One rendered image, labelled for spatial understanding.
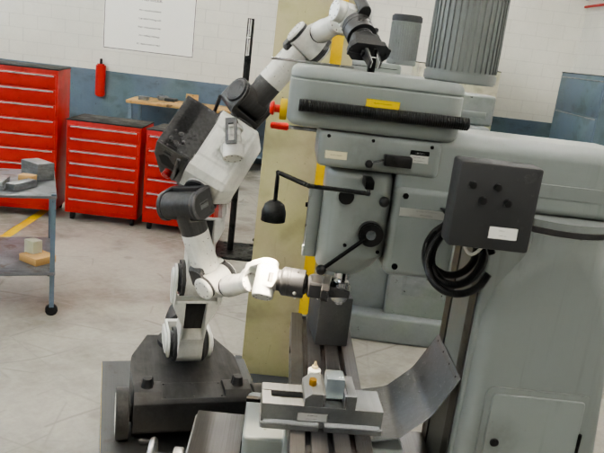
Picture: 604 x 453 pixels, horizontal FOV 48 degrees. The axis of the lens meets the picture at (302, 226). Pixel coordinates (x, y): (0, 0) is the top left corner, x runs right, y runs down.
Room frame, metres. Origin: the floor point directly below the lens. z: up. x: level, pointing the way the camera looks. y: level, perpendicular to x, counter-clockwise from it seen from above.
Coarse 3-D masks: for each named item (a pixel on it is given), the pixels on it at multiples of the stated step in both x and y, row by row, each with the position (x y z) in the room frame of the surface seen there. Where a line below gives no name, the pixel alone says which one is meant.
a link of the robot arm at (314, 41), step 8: (312, 24) 2.29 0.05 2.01; (320, 24) 2.24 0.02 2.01; (304, 32) 2.29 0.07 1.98; (312, 32) 2.28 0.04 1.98; (320, 32) 2.24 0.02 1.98; (328, 32) 2.21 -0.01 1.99; (296, 40) 2.29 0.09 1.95; (304, 40) 2.29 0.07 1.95; (312, 40) 2.30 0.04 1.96; (320, 40) 2.27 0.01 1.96; (328, 40) 2.33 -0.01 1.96; (304, 48) 2.30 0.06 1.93; (312, 48) 2.30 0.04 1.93; (320, 48) 2.30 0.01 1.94; (312, 56) 2.31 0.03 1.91; (320, 56) 2.31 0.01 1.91
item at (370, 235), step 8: (368, 224) 1.81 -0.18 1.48; (376, 224) 1.82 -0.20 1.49; (360, 232) 1.81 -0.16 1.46; (368, 232) 1.81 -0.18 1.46; (376, 232) 1.81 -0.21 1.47; (360, 240) 1.81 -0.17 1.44; (368, 240) 1.81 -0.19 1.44; (376, 240) 1.81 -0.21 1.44; (352, 248) 1.81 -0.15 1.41; (336, 256) 1.81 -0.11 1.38; (320, 264) 1.81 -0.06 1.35; (328, 264) 1.81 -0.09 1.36; (320, 272) 1.80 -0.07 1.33
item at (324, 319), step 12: (312, 300) 2.41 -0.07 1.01; (348, 300) 2.27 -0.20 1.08; (312, 312) 2.38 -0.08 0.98; (324, 312) 2.26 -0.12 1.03; (336, 312) 2.27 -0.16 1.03; (348, 312) 2.27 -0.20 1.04; (312, 324) 2.35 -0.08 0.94; (324, 324) 2.26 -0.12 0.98; (336, 324) 2.27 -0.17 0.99; (348, 324) 2.27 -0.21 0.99; (312, 336) 2.32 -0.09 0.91; (324, 336) 2.26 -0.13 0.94; (336, 336) 2.27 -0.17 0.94
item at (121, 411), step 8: (120, 392) 2.29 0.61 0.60; (128, 392) 2.30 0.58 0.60; (120, 400) 2.26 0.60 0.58; (128, 400) 2.26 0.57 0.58; (120, 408) 2.24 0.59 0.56; (128, 408) 2.24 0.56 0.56; (120, 416) 2.22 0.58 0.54; (128, 416) 2.23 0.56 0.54; (120, 424) 2.21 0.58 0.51; (128, 424) 2.22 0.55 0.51; (120, 432) 2.22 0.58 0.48; (128, 432) 2.23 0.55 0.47
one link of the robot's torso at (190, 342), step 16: (176, 272) 2.44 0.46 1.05; (176, 288) 2.43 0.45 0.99; (176, 304) 2.44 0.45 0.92; (192, 304) 2.49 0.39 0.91; (208, 304) 2.47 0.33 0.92; (192, 320) 2.54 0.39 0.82; (208, 320) 2.49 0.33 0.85; (176, 336) 2.54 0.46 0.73; (192, 336) 2.53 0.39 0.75; (208, 336) 2.60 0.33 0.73; (176, 352) 2.52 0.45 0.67; (192, 352) 2.54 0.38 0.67
